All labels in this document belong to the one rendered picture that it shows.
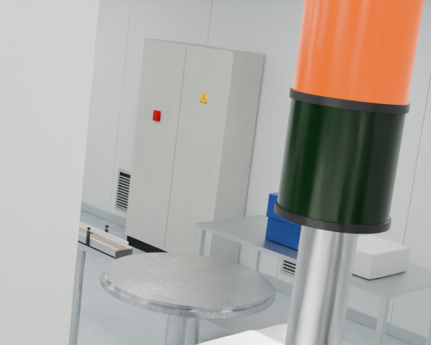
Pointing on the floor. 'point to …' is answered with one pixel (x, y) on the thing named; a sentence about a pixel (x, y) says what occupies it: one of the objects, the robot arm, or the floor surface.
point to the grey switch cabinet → (191, 145)
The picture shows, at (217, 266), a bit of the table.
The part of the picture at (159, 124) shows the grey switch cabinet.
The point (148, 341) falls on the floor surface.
